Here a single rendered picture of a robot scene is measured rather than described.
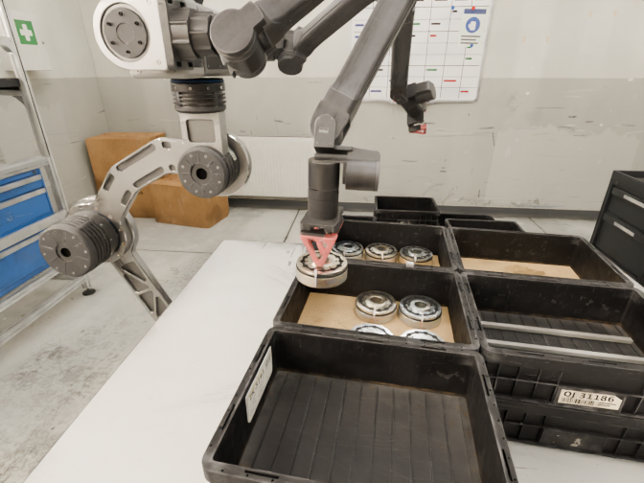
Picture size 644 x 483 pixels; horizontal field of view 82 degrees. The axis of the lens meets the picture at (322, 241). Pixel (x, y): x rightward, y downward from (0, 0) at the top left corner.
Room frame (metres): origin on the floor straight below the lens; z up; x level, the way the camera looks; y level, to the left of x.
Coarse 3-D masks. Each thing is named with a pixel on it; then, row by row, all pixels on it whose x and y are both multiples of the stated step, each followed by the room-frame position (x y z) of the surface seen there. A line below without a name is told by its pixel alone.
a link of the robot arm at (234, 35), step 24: (264, 0) 0.76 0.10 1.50; (288, 0) 0.76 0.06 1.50; (312, 0) 0.78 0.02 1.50; (216, 24) 0.73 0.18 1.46; (240, 24) 0.73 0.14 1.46; (264, 24) 0.74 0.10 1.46; (288, 24) 0.77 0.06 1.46; (216, 48) 0.73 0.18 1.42; (240, 48) 0.71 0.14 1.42; (264, 48) 0.80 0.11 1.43
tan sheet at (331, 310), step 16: (320, 304) 0.82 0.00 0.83; (336, 304) 0.82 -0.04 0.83; (352, 304) 0.82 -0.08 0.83; (304, 320) 0.75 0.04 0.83; (320, 320) 0.75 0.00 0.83; (336, 320) 0.75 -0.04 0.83; (352, 320) 0.75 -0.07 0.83; (400, 320) 0.75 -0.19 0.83; (448, 320) 0.75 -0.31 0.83; (448, 336) 0.69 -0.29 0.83
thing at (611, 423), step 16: (496, 400) 0.52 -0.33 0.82; (512, 400) 0.51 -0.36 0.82; (512, 416) 0.52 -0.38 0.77; (528, 416) 0.52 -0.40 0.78; (544, 416) 0.51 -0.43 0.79; (560, 416) 0.49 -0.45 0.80; (576, 416) 0.49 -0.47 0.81; (592, 416) 0.48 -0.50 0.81; (608, 416) 0.48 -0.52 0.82; (624, 416) 0.48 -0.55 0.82; (512, 432) 0.52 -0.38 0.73; (528, 432) 0.51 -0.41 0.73; (544, 432) 0.50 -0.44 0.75; (560, 432) 0.50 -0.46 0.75; (576, 432) 0.49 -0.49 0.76; (592, 432) 0.49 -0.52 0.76; (608, 432) 0.49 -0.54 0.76; (624, 432) 0.48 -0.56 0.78; (640, 432) 0.48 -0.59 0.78; (560, 448) 0.49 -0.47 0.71; (576, 448) 0.49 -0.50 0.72; (592, 448) 0.48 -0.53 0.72; (608, 448) 0.49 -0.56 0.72; (624, 448) 0.48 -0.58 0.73; (640, 448) 0.48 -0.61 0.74
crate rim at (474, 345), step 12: (348, 264) 0.86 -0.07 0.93; (360, 264) 0.85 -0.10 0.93; (372, 264) 0.85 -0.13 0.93; (384, 264) 0.85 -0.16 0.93; (456, 276) 0.79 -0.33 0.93; (288, 288) 0.73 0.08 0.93; (288, 300) 0.69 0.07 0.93; (276, 312) 0.64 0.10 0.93; (468, 312) 0.64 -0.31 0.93; (276, 324) 0.60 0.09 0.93; (288, 324) 0.60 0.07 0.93; (300, 324) 0.60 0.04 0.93; (468, 324) 0.60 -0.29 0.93; (372, 336) 0.56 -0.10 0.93; (384, 336) 0.56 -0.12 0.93; (396, 336) 0.56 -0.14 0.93; (468, 348) 0.53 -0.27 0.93
